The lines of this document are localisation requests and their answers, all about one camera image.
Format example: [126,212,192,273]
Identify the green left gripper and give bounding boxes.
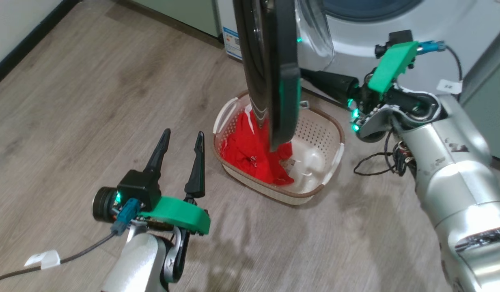
[130,129,211,236]

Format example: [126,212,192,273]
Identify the white cable tag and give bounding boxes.
[436,79,463,94]
[24,249,61,270]

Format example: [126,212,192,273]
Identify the red garment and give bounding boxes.
[219,109,295,186]

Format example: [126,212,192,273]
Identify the black round washing machine door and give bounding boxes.
[233,0,336,151]

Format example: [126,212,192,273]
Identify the white left cable tag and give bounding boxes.
[24,249,61,270]

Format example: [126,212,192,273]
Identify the cream plastic laundry basket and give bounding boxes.
[212,90,346,205]

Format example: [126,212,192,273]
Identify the pale green cabinet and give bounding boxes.
[459,28,500,163]
[130,0,222,39]

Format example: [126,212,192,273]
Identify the white washing machine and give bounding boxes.
[216,0,500,100]

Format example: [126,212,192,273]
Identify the white right cable tag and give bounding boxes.
[436,79,463,94]

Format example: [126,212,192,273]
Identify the thin black right arm cables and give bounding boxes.
[353,128,415,177]

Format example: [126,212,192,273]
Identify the right cable with blue connector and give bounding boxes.
[416,40,463,82]

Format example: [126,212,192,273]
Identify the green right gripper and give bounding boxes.
[301,41,419,120]

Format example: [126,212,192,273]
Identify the blue white energy label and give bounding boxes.
[222,26,243,60]

